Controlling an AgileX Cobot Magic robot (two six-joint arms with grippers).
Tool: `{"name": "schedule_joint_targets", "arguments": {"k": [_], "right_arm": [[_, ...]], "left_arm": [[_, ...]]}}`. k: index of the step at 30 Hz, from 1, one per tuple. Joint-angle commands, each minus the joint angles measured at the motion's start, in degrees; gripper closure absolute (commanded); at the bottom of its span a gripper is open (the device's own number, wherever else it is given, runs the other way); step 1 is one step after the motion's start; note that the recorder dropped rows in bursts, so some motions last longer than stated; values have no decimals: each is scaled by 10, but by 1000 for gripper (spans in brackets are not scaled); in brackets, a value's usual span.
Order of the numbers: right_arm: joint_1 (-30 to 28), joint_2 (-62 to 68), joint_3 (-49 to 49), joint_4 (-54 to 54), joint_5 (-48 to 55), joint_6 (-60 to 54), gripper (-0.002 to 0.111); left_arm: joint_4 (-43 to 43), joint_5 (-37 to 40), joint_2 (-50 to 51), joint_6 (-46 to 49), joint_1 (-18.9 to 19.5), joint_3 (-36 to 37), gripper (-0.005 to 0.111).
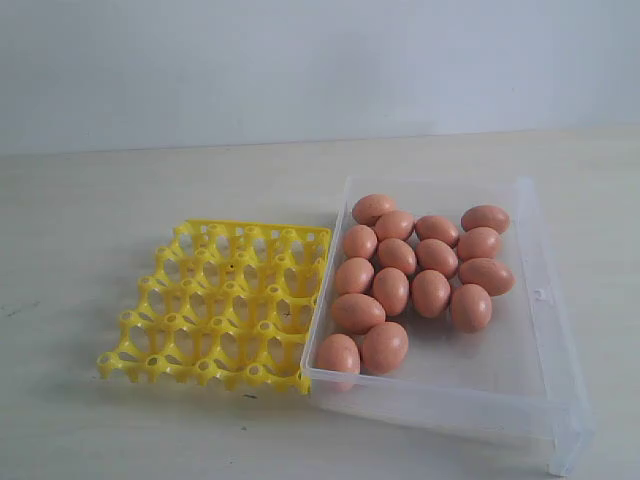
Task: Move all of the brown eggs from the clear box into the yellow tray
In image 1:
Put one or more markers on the brown egg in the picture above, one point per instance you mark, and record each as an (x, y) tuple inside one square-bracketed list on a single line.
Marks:
[(394, 224), (492, 275), (391, 289), (396, 253), (384, 347), (360, 241), (430, 291), (370, 208), (490, 216), (479, 242), (357, 312), (434, 254), (470, 308), (339, 353), (354, 276), (437, 227)]

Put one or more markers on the yellow plastic egg tray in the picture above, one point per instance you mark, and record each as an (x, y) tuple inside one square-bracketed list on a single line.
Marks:
[(229, 303)]

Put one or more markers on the clear plastic bin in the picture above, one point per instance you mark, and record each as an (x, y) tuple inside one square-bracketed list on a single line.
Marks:
[(519, 378)]

